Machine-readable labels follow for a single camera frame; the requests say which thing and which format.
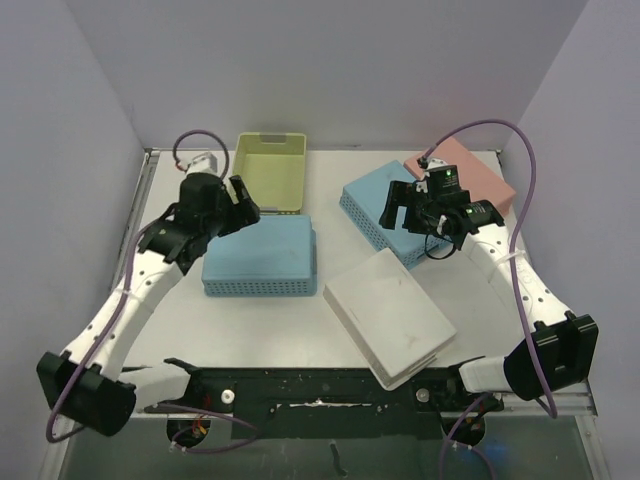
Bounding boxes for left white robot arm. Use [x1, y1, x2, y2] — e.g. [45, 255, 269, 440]
[36, 173, 260, 443]

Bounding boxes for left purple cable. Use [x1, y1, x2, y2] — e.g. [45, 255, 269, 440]
[45, 129, 261, 454]

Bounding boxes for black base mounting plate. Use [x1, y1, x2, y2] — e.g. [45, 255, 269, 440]
[149, 367, 504, 440]

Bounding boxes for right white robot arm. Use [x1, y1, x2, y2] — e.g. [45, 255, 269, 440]
[379, 166, 599, 409]

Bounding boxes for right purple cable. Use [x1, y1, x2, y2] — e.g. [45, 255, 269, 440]
[417, 119, 559, 476]

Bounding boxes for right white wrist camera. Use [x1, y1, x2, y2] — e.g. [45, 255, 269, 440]
[417, 156, 449, 179]

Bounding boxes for purple cable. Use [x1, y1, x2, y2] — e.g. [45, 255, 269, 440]
[417, 119, 559, 476]
[45, 129, 261, 454]

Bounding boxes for white plastic basket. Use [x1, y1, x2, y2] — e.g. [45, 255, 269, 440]
[323, 248, 457, 391]

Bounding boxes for blue plastic basket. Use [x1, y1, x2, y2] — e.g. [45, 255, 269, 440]
[201, 215, 317, 297]
[339, 159, 446, 273]

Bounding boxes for green plastic basket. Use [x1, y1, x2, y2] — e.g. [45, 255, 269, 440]
[232, 132, 307, 215]

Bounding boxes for aluminium frame rail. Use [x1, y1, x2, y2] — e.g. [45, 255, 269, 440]
[109, 148, 160, 292]

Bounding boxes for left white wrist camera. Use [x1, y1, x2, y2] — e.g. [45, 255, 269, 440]
[176, 152, 218, 175]

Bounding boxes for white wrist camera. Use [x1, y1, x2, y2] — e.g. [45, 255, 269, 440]
[176, 152, 218, 175]
[417, 156, 449, 179]

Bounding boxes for pink plastic basket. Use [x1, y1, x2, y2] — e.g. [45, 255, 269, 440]
[429, 138, 516, 216]

